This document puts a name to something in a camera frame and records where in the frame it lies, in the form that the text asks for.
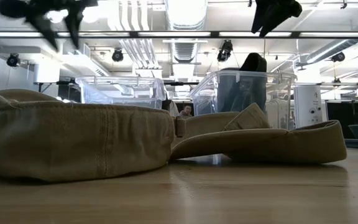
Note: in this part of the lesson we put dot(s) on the clear plastic storage bin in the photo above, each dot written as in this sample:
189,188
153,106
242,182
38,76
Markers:
278,99
120,93

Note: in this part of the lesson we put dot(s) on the white cylindrical column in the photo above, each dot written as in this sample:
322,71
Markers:
308,105

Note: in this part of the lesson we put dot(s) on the black overhead camera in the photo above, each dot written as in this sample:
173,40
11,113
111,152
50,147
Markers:
225,51

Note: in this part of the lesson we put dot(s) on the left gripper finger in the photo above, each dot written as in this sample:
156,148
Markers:
43,29
73,28

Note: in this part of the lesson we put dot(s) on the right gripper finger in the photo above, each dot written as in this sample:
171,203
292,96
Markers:
261,14
277,18

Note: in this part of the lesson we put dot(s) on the black horizontal frame crossbar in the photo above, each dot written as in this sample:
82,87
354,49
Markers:
216,34

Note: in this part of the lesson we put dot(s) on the silver ceiling duct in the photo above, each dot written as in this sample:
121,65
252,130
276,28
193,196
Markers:
185,18

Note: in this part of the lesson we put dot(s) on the black round ceiling fixture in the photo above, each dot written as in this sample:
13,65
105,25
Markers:
117,55
338,57
12,59

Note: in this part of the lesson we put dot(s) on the khaki baseball cap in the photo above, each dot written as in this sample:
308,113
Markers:
73,140

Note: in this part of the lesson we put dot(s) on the person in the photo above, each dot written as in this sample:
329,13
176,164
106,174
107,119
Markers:
186,111

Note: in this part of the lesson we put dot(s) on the black baseball cap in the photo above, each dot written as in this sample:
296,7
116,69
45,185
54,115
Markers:
247,90

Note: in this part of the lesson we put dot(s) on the black horizontal frame rail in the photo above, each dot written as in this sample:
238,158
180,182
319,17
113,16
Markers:
179,83

